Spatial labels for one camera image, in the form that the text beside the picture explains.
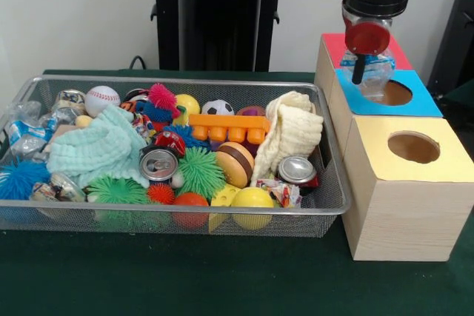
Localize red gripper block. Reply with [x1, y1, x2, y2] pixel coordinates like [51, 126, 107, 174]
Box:
[344, 21, 392, 86]

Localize crushed clear plastic bottle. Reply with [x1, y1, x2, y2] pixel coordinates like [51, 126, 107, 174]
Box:
[340, 12, 397, 104]

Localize shallow mesh bin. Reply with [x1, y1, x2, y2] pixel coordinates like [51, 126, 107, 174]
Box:
[0, 74, 352, 238]

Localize cream cloth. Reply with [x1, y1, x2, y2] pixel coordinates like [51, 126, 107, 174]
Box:
[250, 90, 325, 187]

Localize black chair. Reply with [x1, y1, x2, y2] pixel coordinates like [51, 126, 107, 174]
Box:
[425, 0, 474, 102]

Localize dark green tablecloth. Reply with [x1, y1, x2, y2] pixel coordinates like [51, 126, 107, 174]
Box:
[442, 81, 474, 110]
[0, 67, 474, 316]

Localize crushed red drink can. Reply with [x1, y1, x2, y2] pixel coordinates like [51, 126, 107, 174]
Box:
[277, 155, 318, 187]

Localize orange toy building block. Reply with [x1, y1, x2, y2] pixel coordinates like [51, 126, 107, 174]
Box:
[188, 114, 272, 144]

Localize small soccer ball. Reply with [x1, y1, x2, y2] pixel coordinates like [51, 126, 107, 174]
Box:
[201, 98, 236, 117]

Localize toy hamburger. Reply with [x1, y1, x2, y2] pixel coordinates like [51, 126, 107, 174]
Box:
[216, 141, 256, 189]

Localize yellow ball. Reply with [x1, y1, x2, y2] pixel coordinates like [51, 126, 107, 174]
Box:
[231, 186, 276, 230]

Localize green spiky ball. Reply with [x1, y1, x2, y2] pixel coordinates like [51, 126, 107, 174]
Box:
[176, 147, 227, 202]

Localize crushed black drink can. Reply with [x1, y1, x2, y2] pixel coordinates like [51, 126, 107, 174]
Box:
[138, 146, 182, 183]

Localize white baseball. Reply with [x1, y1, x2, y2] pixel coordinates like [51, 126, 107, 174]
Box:
[84, 85, 121, 118]

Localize mint green cloth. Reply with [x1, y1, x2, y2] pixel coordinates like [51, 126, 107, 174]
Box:
[46, 104, 151, 189]

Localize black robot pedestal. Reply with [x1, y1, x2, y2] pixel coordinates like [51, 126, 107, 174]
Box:
[142, 0, 299, 72]

